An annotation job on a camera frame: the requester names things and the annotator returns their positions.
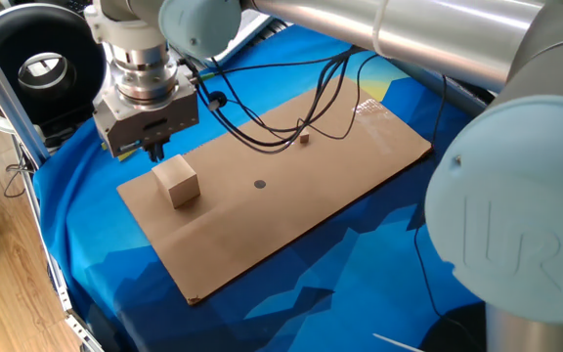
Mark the grey Schunk gripper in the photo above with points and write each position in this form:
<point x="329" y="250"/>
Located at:
<point x="149" y="124"/>

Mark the blue mountain print cloth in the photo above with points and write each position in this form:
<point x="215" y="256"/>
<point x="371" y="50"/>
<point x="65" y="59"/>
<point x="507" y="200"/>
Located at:
<point x="335" y="293"/>

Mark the black round mark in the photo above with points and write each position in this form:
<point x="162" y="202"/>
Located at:
<point x="260" y="184"/>

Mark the brown cardboard sheet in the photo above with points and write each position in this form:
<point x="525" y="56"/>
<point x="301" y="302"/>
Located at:
<point x="286" y="220"/>

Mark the black keyboard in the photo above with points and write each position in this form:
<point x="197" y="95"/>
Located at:
<point x="78" y="5"/>

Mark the clear shiny tape patch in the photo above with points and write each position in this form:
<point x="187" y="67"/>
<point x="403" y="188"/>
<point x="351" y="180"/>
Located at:
<point x="369" y="107"/>

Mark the aluminium table edge rail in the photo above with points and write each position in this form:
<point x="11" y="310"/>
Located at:
<point x="447" y="93"/>

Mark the large wooden block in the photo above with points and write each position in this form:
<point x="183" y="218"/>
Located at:
<point x="176" y="183"/>

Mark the aluminium frame post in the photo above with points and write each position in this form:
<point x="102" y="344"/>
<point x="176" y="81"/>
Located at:
<point x="3" y="93"/>

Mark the tiny wooden cube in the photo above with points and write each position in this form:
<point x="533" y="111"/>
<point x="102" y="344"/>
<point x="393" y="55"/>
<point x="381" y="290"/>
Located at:
<point x="304" y="138"/>

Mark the silver grey UR5 robot arm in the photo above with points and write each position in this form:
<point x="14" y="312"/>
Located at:
<point x="506" y="205"/>

